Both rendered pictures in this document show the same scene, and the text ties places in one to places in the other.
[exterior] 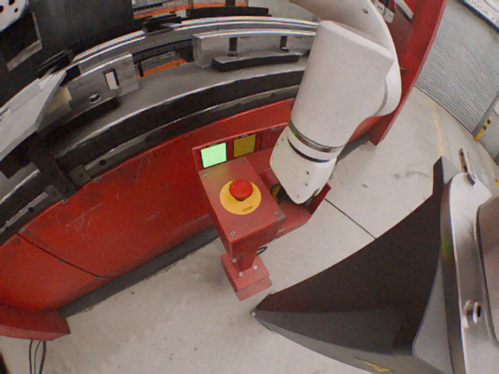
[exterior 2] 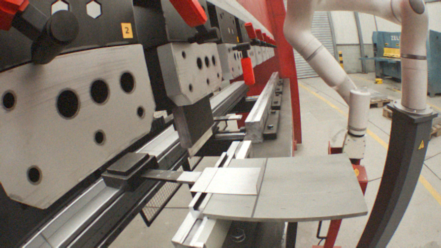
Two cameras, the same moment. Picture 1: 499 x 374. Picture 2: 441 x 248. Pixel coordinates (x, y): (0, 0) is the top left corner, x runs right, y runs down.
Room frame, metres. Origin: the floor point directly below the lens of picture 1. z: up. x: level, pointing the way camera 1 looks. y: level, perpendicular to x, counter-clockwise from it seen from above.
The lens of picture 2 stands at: (-0.06, 0.62, 1.22)
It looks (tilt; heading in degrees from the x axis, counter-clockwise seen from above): 18 degrees down; 333
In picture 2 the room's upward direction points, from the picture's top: 11 degrees counter-clockwise
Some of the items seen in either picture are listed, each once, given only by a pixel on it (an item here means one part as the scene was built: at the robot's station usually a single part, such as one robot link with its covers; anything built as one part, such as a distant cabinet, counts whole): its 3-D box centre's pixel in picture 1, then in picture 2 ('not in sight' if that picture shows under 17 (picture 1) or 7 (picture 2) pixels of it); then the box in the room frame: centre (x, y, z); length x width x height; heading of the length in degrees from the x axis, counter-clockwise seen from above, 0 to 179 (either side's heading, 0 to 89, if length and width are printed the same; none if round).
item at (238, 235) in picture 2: not in sight; (237, 234); (0.17, 0.51, 0.91); 0.03 x 0.03 x 0.02
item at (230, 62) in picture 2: not in sight; (216, 45); (0.37, 0.37, 1.26); 0.15 x 0.09 x 0.17; 131
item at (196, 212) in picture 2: (45, 87); (216, 180); (0.27, 0.49, 0.99); 0.20 x 0.03 x 0.03; 131
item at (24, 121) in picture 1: (18, 116); (288, 183); (0.14, 0.41, 1.00); 0.26 x 0.18 x 0.01; 41
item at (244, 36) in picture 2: not in sight; (236, 46); (0.50, 0.22, 1.26); 0.15 x 0.09 x 0.17; 131
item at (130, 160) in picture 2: (50, 67); (149, 171); (0.38, 0.61, 1.01); 0.26 x 0.12 x 0.05; 41
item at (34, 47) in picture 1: (19, 41); (196, 120); (0.25, 0.51, 1.13); 0.10 x 0.02 x 0.10; 131
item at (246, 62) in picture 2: not in sight; (244, 64); (0.31, 0.35, 1.20); 0.04 x 0.02 x 0.10; 41
